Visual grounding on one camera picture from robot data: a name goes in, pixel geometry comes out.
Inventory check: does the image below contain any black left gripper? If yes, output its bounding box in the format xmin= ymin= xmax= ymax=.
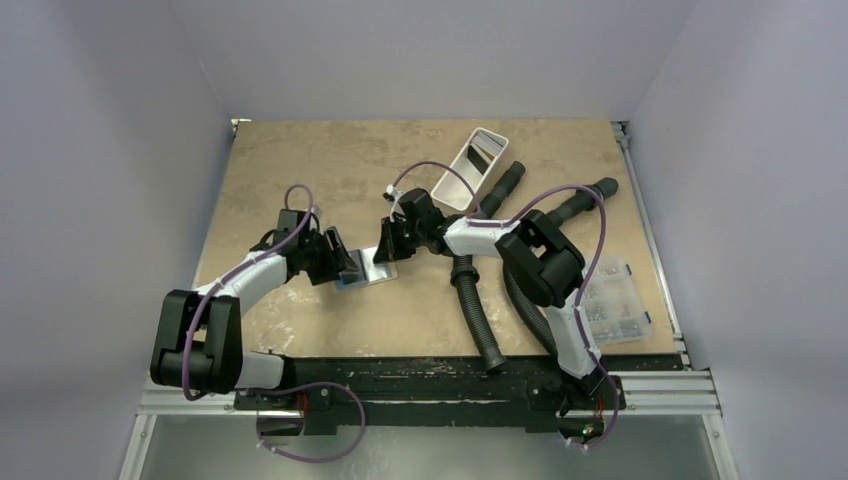
xmin=299 ymin=227 xmax=356 ymax=285

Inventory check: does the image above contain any beige leather card holder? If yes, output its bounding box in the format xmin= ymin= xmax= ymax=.
xmin=334 ymin=246 xmax=399 ymax=292

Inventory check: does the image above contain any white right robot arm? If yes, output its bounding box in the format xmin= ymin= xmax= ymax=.
xmin=374 ymin=177 xmax=623 ymax=412

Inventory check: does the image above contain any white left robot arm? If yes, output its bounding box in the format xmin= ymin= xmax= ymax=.
xmin=149 ymin=209 xmax=359 ymax=409

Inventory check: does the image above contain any white plastic card bin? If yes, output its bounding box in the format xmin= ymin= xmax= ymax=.
xmin=430 ymin=127 xmax=510 ymax=213

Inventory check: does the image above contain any stack of cards in bin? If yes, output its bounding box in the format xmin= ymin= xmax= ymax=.
xmin=466 ymin=131 xmax=504 ymax=175

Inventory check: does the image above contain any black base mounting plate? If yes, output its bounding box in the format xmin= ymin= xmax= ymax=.
xmin=228 ymin=354 xmax=684 ymax=439

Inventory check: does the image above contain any clear plastic screw organizer box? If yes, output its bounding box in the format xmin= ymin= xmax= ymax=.
xmin=582 ymin=255 xmax=653 ymax=346

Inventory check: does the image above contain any black corrugated hose left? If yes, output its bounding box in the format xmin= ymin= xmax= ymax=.
xmin=450 ymin=160 xmax=527 ymax=374

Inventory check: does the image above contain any black corrugated hose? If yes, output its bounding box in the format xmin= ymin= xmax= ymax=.
xmin=503 ymin=176 xmax=620 ymax=356
xmin=450 ymin=160 xmax=527 ymax=374

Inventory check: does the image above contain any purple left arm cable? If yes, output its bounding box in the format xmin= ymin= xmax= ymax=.
xmin=182 ymin=184 xmax=316 ymax=403

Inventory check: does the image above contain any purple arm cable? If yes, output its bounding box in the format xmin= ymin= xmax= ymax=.
xmin=390 ymin=160 xmax=621 ymax=452
xmin=182 ymin=184 xmax=316 ymax=403

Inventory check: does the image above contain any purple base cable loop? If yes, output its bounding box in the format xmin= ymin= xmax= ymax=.
xmin=254 ymin=380 xmax=368 ymax=465

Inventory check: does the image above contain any black corrugated hose right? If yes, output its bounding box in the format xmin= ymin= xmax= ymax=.
xmin=503 ymin=176 xmax=620 ymax=356

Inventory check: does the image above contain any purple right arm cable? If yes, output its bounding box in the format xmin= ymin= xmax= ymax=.
xmin=390 ymin=160 xmax=621 ymax=452

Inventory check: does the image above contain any aluminium frame rail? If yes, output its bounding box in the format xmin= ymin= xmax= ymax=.
xmin=611 ymin=121 xmax=721 ymax=415

